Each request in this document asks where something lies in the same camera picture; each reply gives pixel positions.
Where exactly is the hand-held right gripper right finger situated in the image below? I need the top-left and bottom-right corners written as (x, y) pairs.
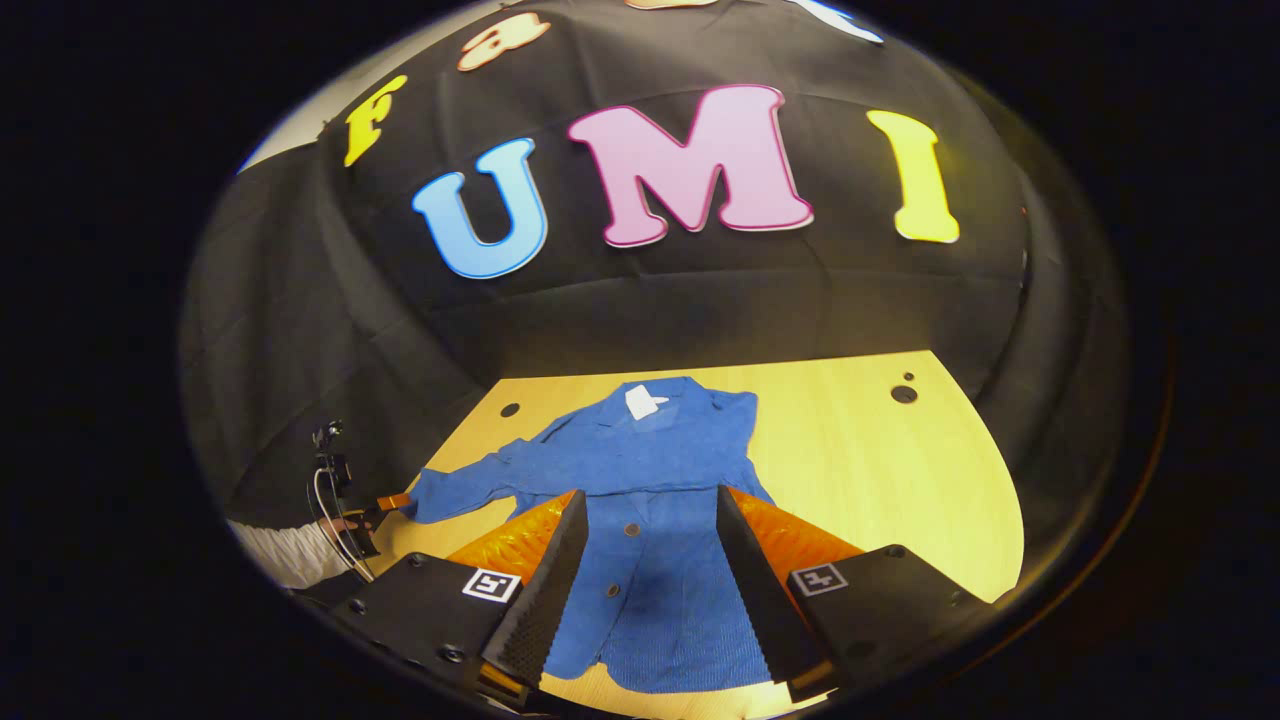
top-left (715, 485), bottom-right (1001, 703)

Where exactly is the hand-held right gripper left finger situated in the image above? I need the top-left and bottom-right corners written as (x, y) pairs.
top-left (330, 488), bottom-right (590, 706)

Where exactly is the blue corduroy jacket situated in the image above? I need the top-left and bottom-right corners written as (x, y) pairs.
top-left (405, 375), bottom-right (776, 696)

